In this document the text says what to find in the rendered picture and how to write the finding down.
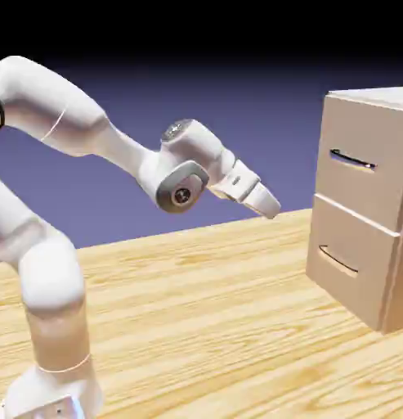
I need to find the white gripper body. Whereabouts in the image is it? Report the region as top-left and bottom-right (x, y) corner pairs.
(242, 182), (282, 220)

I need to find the light wood cabinet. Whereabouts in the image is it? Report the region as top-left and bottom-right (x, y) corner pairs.
(305, 85), (403, 336)

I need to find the light wood drawer front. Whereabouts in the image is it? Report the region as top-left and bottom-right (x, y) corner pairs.
(305, 193), (401, 331)
(315, 95), (403, 232)

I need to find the dark curved metal handle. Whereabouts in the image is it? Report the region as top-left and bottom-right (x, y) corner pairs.
(319, 244), (359, 275)
(329, 148), (377, 172)

